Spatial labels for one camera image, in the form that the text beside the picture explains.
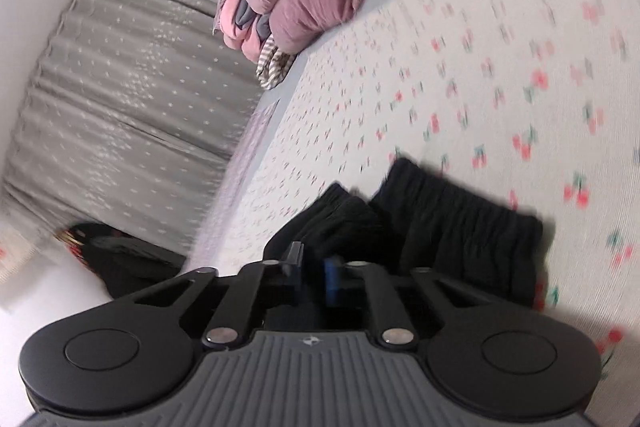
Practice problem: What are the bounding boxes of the black pants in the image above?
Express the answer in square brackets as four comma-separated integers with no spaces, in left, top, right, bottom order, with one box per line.
[262,157,544,308]

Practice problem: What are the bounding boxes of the pink striped blanket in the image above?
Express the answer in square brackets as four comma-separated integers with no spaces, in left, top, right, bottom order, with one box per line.
[199,95,284,238]

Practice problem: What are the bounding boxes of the black hanging jacket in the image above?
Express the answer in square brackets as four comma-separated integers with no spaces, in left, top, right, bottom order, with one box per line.
[55,222,186,299]

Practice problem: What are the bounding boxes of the striped folded cloth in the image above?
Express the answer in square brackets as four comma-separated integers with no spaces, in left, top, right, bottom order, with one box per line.
[256,36,296,91]

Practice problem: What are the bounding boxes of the grey dotted curtain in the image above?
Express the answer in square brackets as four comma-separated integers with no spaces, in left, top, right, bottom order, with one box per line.
[1,0,262,254]

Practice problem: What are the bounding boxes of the pink folded blanket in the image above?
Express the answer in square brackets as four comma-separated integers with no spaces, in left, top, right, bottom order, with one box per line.
[217,0,271,64]

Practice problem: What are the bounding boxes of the cherry print bed sheet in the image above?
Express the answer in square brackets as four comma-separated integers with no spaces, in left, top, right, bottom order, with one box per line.
[191,0,639,381]

